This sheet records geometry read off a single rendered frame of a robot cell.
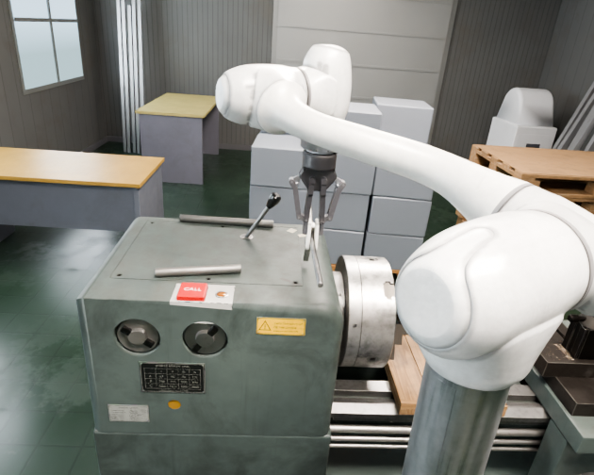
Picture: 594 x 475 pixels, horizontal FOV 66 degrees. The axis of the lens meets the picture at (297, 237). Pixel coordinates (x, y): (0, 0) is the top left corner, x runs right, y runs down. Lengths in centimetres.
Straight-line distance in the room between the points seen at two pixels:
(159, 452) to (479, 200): 101
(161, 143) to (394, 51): 359
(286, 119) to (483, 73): 697
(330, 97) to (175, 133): 470
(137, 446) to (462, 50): 695
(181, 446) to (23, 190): 280
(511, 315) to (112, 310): 83
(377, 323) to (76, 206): 283
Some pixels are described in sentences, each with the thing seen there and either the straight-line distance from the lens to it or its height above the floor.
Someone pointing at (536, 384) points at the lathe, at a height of 90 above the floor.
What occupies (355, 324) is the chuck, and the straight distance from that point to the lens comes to 121.
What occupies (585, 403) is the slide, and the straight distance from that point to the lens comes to 149.
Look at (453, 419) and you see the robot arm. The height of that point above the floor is 141.
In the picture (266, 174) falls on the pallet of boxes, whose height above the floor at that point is 83.
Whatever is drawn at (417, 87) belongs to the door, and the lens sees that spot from 737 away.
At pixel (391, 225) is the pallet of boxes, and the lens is 346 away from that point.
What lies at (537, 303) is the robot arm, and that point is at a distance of 50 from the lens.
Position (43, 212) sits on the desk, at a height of 46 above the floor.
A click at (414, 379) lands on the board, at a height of 89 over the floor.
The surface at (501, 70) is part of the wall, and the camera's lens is 781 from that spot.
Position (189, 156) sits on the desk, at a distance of 562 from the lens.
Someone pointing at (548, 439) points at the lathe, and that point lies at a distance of 158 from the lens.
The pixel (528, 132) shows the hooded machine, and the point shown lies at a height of 81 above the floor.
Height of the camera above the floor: 181
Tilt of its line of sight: 25 degrees down
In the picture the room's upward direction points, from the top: 5 degrees clockwise
